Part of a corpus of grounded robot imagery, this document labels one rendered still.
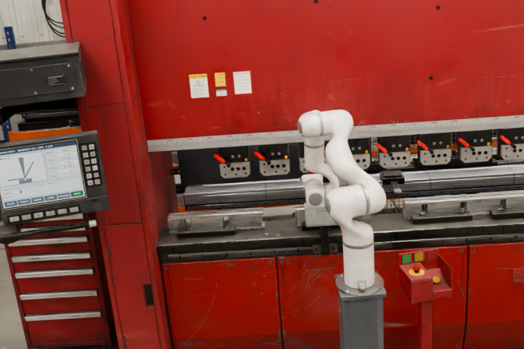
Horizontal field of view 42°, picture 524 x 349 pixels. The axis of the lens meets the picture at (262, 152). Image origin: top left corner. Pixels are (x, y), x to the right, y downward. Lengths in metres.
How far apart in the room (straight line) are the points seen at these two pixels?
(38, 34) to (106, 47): 4.57
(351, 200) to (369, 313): 0.48
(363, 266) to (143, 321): 1.38
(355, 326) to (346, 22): 1.38
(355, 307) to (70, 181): 1.31
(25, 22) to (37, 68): 4.76
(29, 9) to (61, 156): 4.76
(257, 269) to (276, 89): 0.93
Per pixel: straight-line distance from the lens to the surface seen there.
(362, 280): 2.73
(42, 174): 3.04
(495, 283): 3.76
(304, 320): 3.71
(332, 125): 2.80
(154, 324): 3.65
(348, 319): 2.79
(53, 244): 3.97
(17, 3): 7.70
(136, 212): 3.35
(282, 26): 3.24
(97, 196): 3.07
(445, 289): 3.36
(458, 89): 3.42
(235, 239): 3.48
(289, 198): 3.79
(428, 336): 3.52
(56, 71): 2.94
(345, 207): 2.56
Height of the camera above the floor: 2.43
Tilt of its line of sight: 20 degrees down
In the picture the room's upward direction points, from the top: 5 degrees counter-clockwise
